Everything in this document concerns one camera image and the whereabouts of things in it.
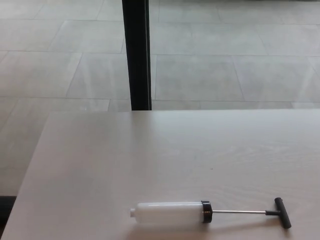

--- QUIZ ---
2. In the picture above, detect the white air pump black handle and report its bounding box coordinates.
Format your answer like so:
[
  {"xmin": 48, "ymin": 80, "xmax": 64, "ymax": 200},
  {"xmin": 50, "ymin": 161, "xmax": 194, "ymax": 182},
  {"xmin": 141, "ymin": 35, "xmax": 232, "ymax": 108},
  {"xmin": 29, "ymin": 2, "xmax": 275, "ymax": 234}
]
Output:
[{"xmin": 129, "ymin": 197, "xmax": 293, "ymax": 230}]

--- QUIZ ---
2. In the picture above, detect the black vertical window frame post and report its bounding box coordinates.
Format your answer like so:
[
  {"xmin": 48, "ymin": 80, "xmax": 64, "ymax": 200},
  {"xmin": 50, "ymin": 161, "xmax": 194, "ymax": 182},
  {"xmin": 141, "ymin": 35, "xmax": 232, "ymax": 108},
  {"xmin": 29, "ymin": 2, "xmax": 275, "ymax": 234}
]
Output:
[{"xmin": 121, "ymin": 0, "xmax": 153, "ymax": 111}]

